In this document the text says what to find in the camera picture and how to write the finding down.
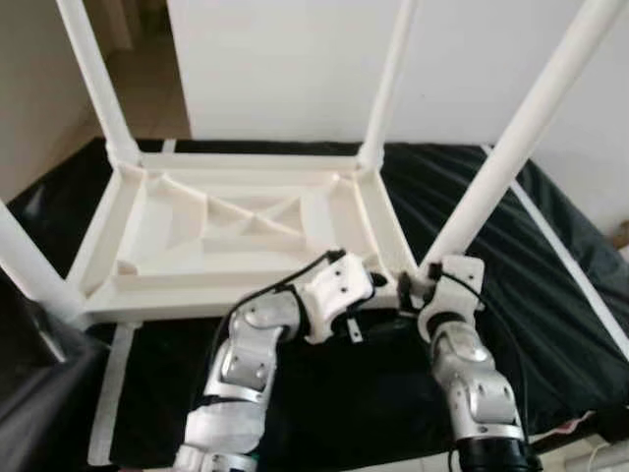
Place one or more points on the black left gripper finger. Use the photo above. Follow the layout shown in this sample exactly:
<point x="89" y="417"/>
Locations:
<point x="377" y="280"/>
<point x="354" y="329"/>

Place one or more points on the white plastic table top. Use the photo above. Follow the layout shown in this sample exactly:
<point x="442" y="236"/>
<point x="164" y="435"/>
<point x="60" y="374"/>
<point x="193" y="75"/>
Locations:
<point x="236" y="231"/>

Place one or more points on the pink object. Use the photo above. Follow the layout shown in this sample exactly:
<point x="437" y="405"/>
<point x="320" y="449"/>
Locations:
<point x="572" y="423"/>

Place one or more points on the brown crumpled paper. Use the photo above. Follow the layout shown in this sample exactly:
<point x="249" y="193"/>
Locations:
<point x="621" y="236"/>

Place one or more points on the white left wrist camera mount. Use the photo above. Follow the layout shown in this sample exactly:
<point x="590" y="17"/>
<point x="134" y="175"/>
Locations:
<point x="334" y="290"/>

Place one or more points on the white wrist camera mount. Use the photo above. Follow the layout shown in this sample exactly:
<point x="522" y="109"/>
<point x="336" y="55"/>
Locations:
<point x="454" y="285"/>
<point x="334" y="290"/>

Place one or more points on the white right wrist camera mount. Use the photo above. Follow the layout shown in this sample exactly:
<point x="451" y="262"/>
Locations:
<point x="454" y="285"/>

